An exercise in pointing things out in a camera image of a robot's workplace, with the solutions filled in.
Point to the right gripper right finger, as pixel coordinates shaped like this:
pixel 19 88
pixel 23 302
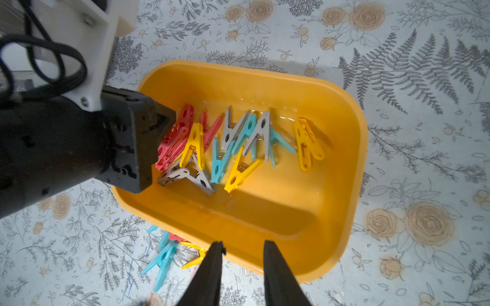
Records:
pixel 280 285

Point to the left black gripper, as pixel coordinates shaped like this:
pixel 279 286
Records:
pixel 50 145

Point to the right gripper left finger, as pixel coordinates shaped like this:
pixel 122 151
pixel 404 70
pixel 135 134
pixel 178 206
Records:
pixel 205 287

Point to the yellow plastic storage box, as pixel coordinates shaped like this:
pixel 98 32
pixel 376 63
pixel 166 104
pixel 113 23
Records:
pixel 308 214

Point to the red clothespin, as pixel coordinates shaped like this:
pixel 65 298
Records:
pixel 210 132
pixel 174 143
pixel 176 238

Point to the grey clothespin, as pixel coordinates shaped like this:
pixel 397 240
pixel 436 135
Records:
pixel 262 130
pixel 200 178
pixel 232 131

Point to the grey clothespin in box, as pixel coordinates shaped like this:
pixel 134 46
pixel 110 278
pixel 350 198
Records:
pixel 200 178

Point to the teal clothespin in pile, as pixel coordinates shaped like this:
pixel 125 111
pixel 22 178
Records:
pixel 167 249

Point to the red clothespin in pile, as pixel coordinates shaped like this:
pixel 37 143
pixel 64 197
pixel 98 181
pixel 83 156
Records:
pixel 176 238

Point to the teal clothespin right pile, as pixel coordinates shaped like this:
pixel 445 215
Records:
pixel 275 138

